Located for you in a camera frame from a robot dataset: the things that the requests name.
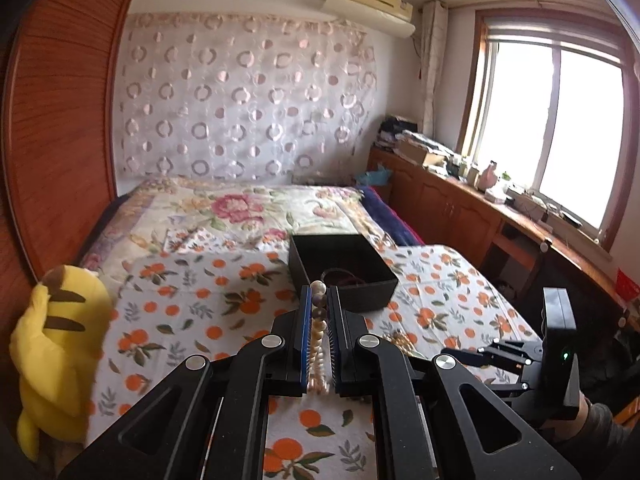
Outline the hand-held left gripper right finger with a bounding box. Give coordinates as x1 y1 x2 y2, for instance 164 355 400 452
327 290 583 480

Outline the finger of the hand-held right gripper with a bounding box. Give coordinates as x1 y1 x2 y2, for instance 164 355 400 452
477 339 544 367
440 347 523 397

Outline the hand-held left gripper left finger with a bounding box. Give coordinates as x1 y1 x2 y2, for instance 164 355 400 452
60 285 312 480

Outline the pearl bead necklace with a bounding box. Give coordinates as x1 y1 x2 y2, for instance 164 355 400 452
306 280 332 397

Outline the black jewelry box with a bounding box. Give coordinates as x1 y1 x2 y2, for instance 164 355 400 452
287 233 399 313

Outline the person's right forearm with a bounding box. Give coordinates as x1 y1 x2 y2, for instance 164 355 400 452
540 394 640 480

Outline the red paper box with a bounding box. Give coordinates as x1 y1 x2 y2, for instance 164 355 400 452
615 269 640 307

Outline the orange-print bedsheet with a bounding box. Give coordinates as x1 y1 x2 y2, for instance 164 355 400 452
85 244 547 480

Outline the floral bedsheet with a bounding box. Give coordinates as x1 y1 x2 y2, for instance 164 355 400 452
80 177 401 281

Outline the dark blue blanket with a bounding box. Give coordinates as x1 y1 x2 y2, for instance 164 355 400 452
357 186 426 247

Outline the long wooden cabinet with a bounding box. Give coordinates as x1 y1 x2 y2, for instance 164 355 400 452
367 147 640 318

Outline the teal bag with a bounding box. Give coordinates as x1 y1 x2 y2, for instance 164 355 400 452
356 166 394 189

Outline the pink figurine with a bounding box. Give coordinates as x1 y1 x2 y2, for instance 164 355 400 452
477 160 502 192

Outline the pile of papers and books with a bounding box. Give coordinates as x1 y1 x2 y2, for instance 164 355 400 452
377 116 452 170

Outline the wooden-framed window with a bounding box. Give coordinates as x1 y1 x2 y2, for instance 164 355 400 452
457 9 632 257

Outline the yellow plush toy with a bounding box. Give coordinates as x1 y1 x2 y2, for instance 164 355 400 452
10 265 117 462

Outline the circle-patterned sheer curtain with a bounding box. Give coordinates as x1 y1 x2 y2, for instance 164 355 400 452
112 12 379 186

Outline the beige window curtain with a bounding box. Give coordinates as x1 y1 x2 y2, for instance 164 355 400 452
417 0 449 136

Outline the white air conditioner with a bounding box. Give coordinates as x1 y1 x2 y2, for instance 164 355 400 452
321 0 417 38

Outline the dark red bead bracelet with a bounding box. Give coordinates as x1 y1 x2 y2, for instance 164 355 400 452
320 268 368 288

